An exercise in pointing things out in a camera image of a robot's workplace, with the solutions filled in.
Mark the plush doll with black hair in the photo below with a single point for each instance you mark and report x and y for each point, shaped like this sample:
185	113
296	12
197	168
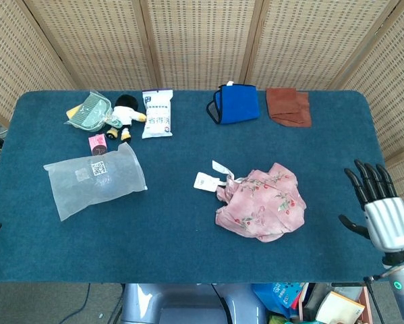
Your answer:
125	114

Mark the yellow sponge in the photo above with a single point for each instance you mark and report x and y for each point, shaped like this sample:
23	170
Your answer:
74	111

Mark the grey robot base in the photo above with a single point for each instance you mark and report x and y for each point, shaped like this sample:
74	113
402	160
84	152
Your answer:
188	303

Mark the blue printed carton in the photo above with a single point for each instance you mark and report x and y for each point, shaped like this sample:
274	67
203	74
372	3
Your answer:
279	297

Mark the blue and pink cookie box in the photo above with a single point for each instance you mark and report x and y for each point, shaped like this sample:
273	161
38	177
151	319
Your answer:
97	144

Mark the cream covered book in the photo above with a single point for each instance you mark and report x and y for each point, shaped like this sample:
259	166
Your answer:
338	307

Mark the frosted plastic zip bag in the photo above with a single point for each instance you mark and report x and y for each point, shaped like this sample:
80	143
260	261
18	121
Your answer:
93	182

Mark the green comb in clear wrapper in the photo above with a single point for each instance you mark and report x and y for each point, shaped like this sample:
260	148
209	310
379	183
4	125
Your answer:
88	113

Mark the blue cloth with black trim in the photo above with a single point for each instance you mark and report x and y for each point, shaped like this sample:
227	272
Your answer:
237	103

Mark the brown folded cloth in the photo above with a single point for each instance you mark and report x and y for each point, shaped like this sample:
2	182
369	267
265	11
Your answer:
287	106

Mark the white wet wipes pack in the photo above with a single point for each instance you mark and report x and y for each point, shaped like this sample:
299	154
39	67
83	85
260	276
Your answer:
157	113

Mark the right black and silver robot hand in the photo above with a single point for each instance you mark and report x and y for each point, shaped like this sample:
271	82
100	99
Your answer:
385	216

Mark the bamboo folding screen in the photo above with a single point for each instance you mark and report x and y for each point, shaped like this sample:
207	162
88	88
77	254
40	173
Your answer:
201	40

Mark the pink floral garment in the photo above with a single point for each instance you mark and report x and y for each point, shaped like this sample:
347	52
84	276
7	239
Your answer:
262	206

